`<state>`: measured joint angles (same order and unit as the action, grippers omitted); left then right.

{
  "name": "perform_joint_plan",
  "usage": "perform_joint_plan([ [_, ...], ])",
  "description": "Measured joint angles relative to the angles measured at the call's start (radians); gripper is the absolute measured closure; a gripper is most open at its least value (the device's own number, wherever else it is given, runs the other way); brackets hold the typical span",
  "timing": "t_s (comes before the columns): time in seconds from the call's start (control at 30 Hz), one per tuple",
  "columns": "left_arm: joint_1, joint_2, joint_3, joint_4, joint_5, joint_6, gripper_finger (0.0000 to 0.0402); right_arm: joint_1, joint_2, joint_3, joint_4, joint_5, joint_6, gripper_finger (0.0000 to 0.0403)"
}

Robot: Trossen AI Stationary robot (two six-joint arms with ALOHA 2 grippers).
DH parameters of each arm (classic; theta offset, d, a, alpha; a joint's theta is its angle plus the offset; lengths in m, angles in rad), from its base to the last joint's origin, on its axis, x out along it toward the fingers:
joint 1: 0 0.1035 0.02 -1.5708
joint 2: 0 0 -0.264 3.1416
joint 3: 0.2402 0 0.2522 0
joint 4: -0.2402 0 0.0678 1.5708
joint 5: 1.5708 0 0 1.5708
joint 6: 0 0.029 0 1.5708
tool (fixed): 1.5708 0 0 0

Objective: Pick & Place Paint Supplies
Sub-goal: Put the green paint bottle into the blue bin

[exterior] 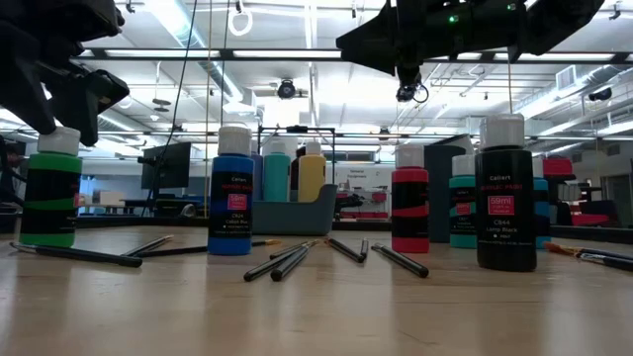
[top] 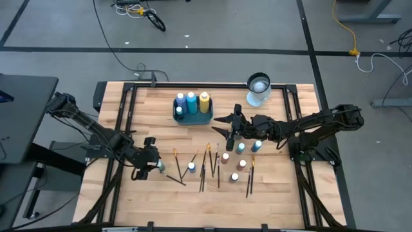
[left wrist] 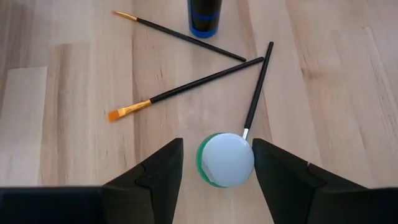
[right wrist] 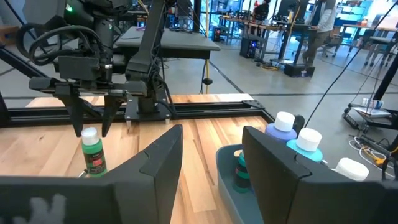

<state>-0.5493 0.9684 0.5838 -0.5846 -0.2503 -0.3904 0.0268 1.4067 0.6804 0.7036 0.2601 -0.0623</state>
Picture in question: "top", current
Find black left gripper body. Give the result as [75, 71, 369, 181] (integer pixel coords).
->
[130, 137, 162, 181]

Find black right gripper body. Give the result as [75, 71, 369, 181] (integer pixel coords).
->
[226, 103, 270, 151]

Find large yellow paint bottle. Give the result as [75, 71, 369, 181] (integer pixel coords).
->
[198, 91, 211, 114]

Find large teal paint bottle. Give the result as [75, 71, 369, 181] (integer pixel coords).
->
[185, 92, 198, 115]

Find large purple paint bottle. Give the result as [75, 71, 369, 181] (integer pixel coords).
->
[176, 92, 189, 115]

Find orange handled paintbrushes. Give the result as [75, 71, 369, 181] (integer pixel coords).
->
[250, 155, 256, 195]

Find blue-grey plastic bin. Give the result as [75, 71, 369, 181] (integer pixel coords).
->
[172, 94, 214, 126]

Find black side desk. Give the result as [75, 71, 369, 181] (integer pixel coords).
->
[0, 73, 59, 165]

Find grey desk foot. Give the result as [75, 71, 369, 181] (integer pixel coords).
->
[370, 97, 412, 108]

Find grey desk leg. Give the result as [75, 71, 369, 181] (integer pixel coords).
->
[337, 0, 403, 25]

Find black table frame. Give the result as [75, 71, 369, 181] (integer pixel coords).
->
[72, 80, 357, 232]

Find black looped cable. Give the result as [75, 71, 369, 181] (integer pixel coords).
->
[144, 8, 167, 33]

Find yellow extension cable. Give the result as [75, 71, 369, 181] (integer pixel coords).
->
[331, 0, 361, 57]

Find long black floor cable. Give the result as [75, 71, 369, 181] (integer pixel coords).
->
[92, 0, 170, 82]

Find white cable coil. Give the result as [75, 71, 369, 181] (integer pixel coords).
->
[112, 1, 145, 17]

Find white floor cable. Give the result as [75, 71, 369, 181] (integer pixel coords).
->
[355, 52, 409, 87]

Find black cable tangle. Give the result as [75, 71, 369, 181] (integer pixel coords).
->
[388, 27, 412, 59]

